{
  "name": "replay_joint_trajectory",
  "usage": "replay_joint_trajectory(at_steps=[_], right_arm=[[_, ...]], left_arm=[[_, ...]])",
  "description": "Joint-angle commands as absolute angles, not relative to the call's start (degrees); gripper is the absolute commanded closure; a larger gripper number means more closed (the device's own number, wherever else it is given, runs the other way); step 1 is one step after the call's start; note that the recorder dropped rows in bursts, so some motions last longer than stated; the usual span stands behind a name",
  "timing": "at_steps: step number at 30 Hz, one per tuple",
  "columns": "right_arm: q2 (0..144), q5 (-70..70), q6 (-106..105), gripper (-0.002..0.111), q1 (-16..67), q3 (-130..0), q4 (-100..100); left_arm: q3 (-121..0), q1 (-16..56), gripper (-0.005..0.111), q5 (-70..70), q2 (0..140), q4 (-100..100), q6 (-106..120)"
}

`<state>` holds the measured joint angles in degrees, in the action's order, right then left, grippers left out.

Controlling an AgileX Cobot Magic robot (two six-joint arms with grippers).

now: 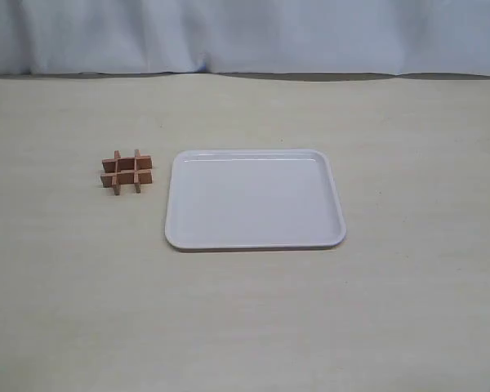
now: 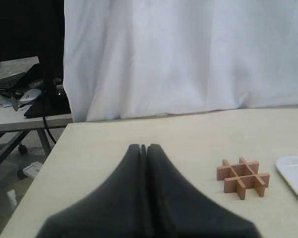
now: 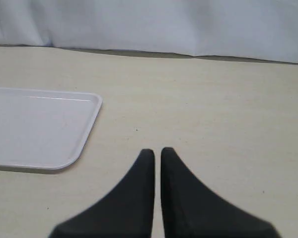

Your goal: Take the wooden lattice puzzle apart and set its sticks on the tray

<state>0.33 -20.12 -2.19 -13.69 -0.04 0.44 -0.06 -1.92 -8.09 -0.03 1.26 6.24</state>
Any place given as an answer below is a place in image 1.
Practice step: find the white rectangular plastic tray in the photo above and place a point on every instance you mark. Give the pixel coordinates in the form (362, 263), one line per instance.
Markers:
(234, 199)

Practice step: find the white backdrop curtain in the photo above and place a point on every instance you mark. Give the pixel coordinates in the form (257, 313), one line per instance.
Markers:
(268, 37)

